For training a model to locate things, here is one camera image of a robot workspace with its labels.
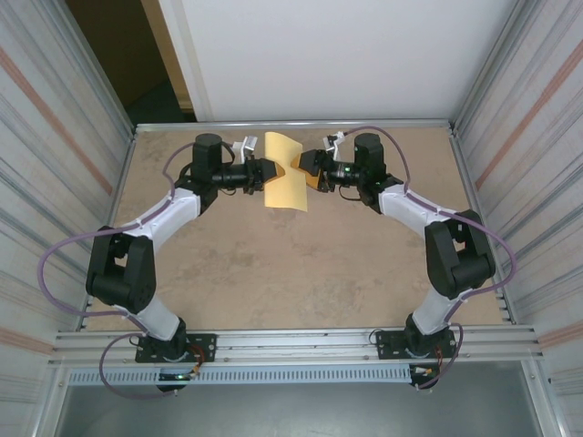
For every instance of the grey metal shelf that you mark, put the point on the grey metal shelf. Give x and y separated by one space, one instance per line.
296 409

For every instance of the white door frame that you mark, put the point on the white door frame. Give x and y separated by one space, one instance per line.
187 59

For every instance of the wide aluminium mounting rail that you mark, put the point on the wide aluminium mounting rail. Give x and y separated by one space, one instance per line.
296 339

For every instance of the long aluminium table edge rail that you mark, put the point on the long aluminium table edge rail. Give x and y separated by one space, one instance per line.
296 124

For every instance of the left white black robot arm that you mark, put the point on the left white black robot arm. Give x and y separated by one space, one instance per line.
118 268

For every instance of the yellow cloth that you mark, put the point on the yellow cloth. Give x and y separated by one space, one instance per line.
284 196

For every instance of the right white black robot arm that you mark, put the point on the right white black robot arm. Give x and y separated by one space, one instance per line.
455 264

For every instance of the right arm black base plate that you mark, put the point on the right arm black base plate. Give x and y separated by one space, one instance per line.
387 343

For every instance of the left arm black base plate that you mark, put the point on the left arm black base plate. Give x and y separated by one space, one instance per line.
202 347

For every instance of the aluminium side rail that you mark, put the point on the aluminium side rail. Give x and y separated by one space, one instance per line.
464 159
126 159

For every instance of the ribbed translucent enclosure panel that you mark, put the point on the ribbed translucent enclosure panel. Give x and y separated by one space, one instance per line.
45 159
537 159

